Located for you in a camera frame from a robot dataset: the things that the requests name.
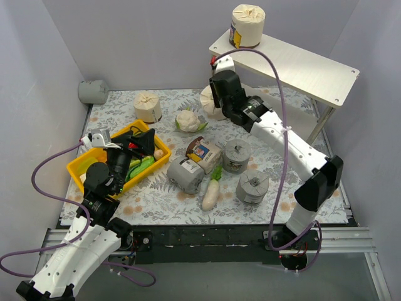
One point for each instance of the yellow plastic tray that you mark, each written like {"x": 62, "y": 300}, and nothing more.
{"x": 75, "y": 167}

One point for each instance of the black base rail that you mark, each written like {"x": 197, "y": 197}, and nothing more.
{"x": 224, "y": 243}

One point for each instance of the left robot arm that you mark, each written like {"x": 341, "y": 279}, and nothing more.
{"x": 94, "y": 233}

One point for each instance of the green vegetable in tray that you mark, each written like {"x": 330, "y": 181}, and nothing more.
{"x": 139, "y": 167}

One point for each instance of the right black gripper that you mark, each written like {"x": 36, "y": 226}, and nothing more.
{"x": 217, "y": 91}

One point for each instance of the cream roll with cartoon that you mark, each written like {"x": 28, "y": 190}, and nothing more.
{"x": 205, "y": 153}

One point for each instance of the cream roll with label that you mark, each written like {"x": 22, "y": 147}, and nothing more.
{"x": 207, "y": 102}

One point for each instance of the grey roll with logo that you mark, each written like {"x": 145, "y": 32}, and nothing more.
{"x": 236, "y": 156}

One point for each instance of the grey roll front right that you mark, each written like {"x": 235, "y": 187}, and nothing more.
{"x": 252, "y": 186}

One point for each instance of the grey roll by wall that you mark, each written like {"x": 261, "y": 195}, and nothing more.
{"x": 93, "y": 92}

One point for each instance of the white daikon radish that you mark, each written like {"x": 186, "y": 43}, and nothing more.
{"x": 213, "y": 190}

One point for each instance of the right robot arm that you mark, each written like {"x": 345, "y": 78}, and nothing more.
{"x": 319, "y": 173}

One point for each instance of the grey roll lying down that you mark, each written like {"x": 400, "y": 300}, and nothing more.
{"x": 186, "y": 174}

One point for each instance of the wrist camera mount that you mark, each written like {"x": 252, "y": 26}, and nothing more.
{"x": 99, "y": 138}
{"x": 222, "y": 64}

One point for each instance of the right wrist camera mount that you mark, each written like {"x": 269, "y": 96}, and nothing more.
{"x": 222, "y": 64}

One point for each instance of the white two-tier shelf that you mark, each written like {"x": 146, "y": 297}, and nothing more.
{"x": 315, "y": 86}

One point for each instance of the white cauliflower with leaves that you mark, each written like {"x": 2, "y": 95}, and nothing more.
{"x": 188, "y": 121}

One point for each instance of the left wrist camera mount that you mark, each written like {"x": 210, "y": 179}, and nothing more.
{"x": 99, "y": 138}

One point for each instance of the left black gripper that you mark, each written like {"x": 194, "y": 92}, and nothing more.
{"x": 126, "y": 145}

